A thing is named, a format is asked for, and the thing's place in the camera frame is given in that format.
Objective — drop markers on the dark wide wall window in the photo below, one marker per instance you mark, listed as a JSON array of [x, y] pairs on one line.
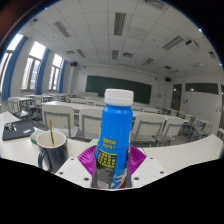
[[201, 88]]

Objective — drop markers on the wooden stir stick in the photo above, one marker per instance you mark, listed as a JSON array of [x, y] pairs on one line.
[[51, 131]]

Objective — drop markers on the ceiling projector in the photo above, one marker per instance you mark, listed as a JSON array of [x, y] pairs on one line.
[[192, 44]]

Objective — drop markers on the green chalkboard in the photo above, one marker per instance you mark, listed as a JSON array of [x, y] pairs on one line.
[[96, 85]]

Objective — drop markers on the group of white desks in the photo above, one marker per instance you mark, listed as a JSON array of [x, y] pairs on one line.
[[66, 106]]

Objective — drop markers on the dark blue mug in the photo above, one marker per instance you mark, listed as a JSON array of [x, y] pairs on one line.
[[55, 155]]

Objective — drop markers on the group of white chairs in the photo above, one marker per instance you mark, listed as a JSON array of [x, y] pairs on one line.
[[146, 128]]

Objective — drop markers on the blue drink bottle white cap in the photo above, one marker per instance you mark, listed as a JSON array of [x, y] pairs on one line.
[[113, 133]]

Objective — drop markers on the blue curtain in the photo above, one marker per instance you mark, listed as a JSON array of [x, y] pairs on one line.
[[61, 76], [41, 71], [11, 66]]

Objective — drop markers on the dark brown door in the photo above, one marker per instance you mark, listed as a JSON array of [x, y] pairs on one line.
[[176, 97]]

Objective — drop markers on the group of ceiling lights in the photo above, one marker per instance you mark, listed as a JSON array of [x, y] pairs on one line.
[[119, 23]]

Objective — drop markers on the tall window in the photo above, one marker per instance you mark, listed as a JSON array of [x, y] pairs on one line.
[[8, 55], [32, 66], [55, 73]]

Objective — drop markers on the black closed laptop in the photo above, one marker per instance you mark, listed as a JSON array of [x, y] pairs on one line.
[[20, 131]]

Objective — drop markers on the bunch of keys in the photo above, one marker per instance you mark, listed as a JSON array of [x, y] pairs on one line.
[[10, 126]]

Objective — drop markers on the black wall speaker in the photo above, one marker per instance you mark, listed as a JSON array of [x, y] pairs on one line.
[[74, 64], [168, 79]]

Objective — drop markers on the green sponge block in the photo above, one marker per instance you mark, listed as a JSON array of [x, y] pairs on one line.
[[34, 137]]

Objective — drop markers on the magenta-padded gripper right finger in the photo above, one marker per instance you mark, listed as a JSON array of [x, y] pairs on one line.
[[146, 168]]

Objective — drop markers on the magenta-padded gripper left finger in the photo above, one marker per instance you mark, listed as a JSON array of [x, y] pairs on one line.
[[71, 168]]

